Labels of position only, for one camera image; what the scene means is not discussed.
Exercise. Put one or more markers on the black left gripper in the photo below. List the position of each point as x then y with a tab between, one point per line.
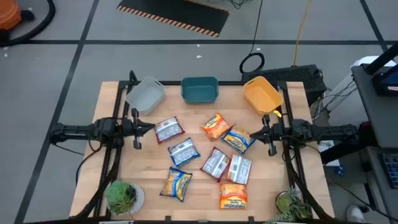
132	127

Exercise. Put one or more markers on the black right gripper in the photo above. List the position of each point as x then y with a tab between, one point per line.
276	132

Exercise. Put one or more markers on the blue Maruchan noodle pack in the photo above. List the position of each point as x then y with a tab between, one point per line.
183	152
237	139
176	184

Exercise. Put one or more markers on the red Maruchan noodle pack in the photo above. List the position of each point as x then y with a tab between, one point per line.
215	163
168	129

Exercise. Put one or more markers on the orange Maruchan noodle pack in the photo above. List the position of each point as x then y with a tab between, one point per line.
233	196
215	126
239	169

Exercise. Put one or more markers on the yellow plastic bin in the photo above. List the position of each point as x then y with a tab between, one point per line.
262	96

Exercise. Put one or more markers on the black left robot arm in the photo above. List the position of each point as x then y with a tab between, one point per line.
74	130

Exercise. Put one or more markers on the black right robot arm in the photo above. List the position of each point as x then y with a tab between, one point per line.
329	132

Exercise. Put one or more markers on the yellow tag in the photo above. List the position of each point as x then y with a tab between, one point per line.
277	113

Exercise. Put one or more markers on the grey plastic bin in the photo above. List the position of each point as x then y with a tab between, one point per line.
146	96

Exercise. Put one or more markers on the teal plastic bin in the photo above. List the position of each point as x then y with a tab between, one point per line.
199	91

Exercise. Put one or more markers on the black computer case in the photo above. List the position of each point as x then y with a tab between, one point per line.
289	76

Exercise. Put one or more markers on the white paper sheet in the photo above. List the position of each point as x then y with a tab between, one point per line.
326	145

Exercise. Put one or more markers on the succulent in dark pot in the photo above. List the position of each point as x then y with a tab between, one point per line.
284	202

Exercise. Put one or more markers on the succulent in white pot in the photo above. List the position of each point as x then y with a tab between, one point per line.
119	196

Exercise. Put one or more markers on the black hazard-striped floor mat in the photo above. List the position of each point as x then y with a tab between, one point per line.
174	14

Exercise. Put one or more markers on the grey equipment cart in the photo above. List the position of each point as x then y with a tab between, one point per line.
376	118

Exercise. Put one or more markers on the person's shoe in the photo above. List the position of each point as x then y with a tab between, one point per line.
354	214

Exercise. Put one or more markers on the black monitor with blue screen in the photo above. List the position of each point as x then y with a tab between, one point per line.
382	85

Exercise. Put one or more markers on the black keyboard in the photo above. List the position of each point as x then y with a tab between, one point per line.
391	171

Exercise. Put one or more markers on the black slanted beam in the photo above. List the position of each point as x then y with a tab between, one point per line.
381	59

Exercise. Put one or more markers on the orange shop vacuum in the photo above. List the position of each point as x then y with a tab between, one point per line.
7	14

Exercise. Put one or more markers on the black aluminium table frame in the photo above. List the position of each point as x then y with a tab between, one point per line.
172	83

